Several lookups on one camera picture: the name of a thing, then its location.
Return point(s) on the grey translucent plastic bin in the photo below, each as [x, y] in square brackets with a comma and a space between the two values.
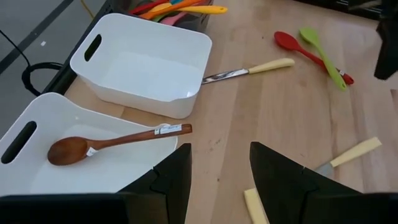
[196, 23]

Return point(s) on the red silicone spatula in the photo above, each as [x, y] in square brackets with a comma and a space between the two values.
[140, 8]

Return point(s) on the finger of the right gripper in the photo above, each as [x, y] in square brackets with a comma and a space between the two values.
[388, 53]

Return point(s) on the green silicone spoon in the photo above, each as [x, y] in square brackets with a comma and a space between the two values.
[311, 35]

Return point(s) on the blue silicone spatula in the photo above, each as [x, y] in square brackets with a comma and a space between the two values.
[177, 1]

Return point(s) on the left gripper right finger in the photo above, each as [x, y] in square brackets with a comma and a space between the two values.
[311, 202]

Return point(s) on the brown wooden spoon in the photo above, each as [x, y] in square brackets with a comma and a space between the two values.
[68, 151]

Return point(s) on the red silicone spoon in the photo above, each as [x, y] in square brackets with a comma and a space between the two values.
[287, 42]

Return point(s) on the green silicone spatula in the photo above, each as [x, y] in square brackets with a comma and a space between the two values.
[160, 18]

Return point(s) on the orange silicone spatula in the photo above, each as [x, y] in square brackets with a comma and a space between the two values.
[146, 14]

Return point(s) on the white plastic bin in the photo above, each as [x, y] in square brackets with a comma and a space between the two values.
[140, 74]
[93, 174]

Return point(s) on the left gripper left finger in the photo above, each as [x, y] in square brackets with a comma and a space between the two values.
[93, 208]

